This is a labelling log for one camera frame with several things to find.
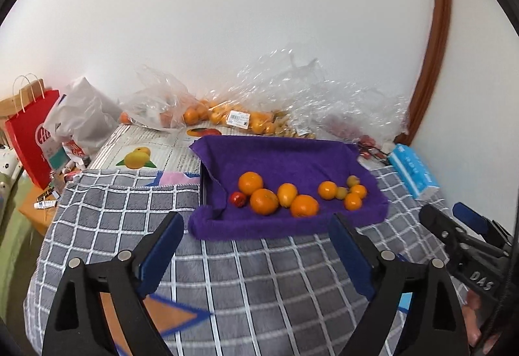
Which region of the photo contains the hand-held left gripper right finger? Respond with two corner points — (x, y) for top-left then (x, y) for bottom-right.
(328, 212), (471, 356)

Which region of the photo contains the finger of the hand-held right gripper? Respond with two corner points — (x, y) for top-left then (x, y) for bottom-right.
(419, 203), (467, 271)
(452, 202), (513, 256)

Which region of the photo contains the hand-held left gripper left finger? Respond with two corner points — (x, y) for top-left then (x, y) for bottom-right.
(42, 211), (185, 356)

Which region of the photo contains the black tray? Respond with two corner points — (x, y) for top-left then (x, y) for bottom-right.
(199, 161), (209, 206)

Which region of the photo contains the oblong orange mandarin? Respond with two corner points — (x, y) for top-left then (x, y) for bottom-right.
(277, 183), (298, 208)

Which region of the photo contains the large orange mandarin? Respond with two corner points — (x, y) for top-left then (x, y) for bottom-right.
(250, 188), (280, 216)

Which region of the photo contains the purple towel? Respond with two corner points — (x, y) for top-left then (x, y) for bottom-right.
(187, 135), (390, 241)

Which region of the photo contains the person's right hand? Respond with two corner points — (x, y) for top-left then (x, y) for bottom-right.
(463, 291), (505, 352)

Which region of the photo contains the blue tissue pack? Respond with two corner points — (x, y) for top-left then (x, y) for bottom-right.
(387, 143), (441, 201)

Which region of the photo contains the grey plaid star blanket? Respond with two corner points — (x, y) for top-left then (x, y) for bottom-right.
(23, 155), (519, 356)

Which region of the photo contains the white fruit print sheet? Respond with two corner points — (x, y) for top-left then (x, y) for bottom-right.
(87, 123), (228, 174)

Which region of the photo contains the cluster of small red tomatoes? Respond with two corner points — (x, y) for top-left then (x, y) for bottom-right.
(324, 115), (386, 160)

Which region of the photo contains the wooden side table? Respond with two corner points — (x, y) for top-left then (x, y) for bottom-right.
(17, 184), (61, 237)

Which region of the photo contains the red white packet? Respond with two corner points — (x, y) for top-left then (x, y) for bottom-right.
(61, 139), (92, 164)

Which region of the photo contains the clear bag of loquats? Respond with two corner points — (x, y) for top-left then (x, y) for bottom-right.
(272, 109), (319, 140)

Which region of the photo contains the teal white box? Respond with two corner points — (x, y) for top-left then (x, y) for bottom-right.
(44, 141), (67, 170)

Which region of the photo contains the clear bag with few mandarins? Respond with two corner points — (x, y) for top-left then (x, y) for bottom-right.
(117, 65), (191, 132)

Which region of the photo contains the large crumpled clear plastic bag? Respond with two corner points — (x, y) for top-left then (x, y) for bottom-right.
(239, 42), (410, 154)

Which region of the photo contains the labelled clear bag of mandarins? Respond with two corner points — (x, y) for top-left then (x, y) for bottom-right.
(182, 94), (280, 136)

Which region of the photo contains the white plastic bag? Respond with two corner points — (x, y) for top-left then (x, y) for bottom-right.
(42, 76), (122, 168)

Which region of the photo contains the red paper bag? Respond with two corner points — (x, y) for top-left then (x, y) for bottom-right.
(5, 89), (61, 190)

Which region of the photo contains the white spotted plush toy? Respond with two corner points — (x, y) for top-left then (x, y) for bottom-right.
(0, 145), (23, 182)

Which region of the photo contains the brown paper bag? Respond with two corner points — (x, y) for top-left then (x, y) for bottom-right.
(0, 73), (46, 119)

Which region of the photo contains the brown wooden door frame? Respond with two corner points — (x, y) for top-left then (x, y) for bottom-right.
(395, 0), (453, 148)

